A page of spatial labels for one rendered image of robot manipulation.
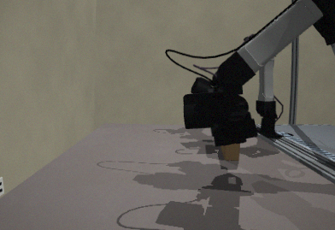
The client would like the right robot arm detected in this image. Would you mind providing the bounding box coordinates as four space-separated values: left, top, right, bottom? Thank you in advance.
191 58 283 139

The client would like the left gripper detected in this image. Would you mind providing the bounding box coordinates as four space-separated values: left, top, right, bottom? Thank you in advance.
211 112 258 146

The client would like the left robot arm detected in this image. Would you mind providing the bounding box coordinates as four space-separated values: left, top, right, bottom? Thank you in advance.
183 0 335 130

